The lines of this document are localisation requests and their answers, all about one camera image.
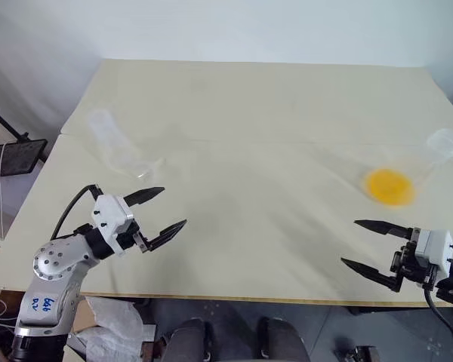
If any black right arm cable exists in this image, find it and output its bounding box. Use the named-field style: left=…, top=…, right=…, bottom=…
left=422, top=282, right=453, bottom=362

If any crumpled white plastic bag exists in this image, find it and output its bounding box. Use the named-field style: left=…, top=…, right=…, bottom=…
left=69, top=296, right=144, bottom=362

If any black tablet screen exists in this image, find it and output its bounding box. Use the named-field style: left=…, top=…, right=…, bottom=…
left=0, top=138, right=49, bottom=179

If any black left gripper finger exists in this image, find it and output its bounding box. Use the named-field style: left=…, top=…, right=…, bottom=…
left=143, top=219, right=189, bottom=253
left=121, top=186, right=165, bottom=207

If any slim clear plastic bottle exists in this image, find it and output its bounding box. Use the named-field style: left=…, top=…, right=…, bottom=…
left=87, top=108, right=168, bottom=181

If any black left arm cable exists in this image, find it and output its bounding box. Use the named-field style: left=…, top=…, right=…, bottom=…
left=49, top=183, right=100, bottom=241

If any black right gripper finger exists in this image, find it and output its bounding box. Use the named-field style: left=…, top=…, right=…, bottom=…
left=341, top=258, right=401, bottom=293
left=353, top=219, right=414, bottom=239

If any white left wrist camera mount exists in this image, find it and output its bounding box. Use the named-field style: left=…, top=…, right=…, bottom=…
left=91, top=194, right=135, bottom=254

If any thin white cable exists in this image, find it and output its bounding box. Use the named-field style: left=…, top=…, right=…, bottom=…
left=0, top=145, right=7, bottom=241

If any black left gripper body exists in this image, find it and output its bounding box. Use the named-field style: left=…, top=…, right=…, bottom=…
left=116, top=220, right=154, bottom=254

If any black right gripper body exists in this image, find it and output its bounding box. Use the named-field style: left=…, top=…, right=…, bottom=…
left=390, top=228, right=439, bottom=291

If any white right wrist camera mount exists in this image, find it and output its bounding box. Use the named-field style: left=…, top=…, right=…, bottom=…
left=414, top=229, right=453, bottom=278

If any flask with yellow liquid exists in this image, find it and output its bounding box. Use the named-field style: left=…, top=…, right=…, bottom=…
left=360, top=127, right=453, bottom=209

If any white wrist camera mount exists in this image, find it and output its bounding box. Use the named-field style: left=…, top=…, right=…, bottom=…
left=91, top=194, right=135, bottom=254
left=414, top=229, right=453, bottom=278

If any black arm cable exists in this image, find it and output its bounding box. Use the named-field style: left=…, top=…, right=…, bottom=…
left=49, top=183, right=100, bottom=241
left=422, top=282, right=453, bottom=362

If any dark rounded shape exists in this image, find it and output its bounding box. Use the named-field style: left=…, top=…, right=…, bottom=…
left=162, top=318, right=214, bottom=362
left=256, top=316, right=310, bottom=362

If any orange liquid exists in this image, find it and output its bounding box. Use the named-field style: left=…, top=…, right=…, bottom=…
left=364, top=168, right=417, bottom=208

